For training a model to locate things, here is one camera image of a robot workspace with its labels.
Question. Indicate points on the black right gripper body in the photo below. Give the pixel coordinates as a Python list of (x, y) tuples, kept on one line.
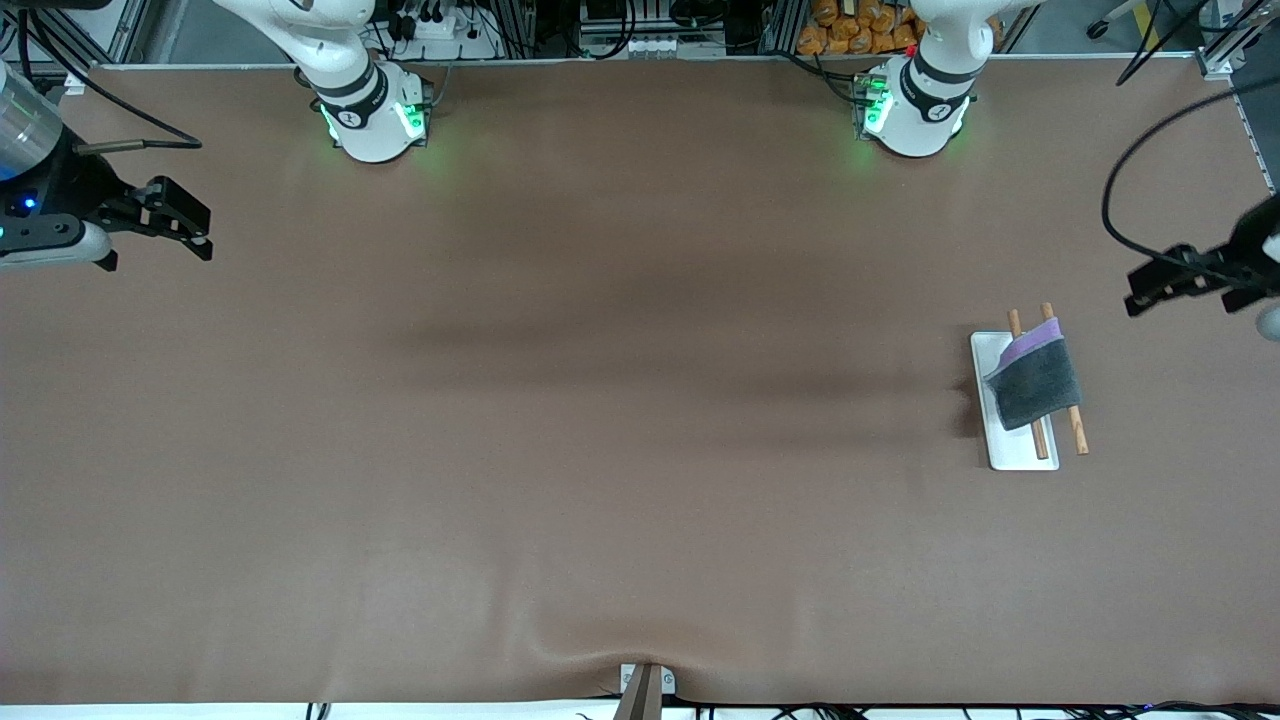
[(80, 181)]

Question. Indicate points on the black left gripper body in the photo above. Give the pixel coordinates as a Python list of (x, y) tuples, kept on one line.
[(1250, 243)]

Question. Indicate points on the grey and purple towel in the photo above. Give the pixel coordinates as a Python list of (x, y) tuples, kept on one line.
[(1035, 385)]

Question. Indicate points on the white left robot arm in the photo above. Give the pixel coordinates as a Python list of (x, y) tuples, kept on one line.
[(925, 100)]

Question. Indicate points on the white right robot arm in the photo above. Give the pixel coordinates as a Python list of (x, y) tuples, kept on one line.
[(350, 90)]

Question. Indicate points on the white rack with wooden rods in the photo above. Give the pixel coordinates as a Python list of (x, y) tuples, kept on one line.
[(1020, 452)]

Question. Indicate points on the white power strip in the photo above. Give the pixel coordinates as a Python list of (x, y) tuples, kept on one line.
[(445, 30)]

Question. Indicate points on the orange packaged snacks pile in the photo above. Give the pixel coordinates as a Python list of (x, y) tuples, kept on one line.
[(855, 28)]

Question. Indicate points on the brown table cover mat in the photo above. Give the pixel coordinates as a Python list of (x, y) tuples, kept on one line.
[(640, 450)]

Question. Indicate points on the metal table edge clamp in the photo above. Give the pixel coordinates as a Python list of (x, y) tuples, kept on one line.
[(645, 690)]

